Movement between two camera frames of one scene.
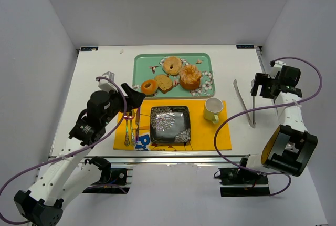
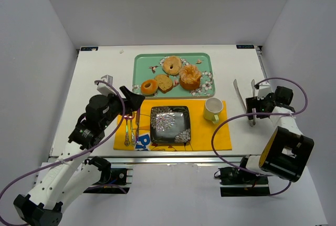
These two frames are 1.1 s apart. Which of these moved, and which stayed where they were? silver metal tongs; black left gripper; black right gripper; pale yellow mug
Moved: black right gripper
Stayed: black left gripper; silver metal tongs; pale yellow mug
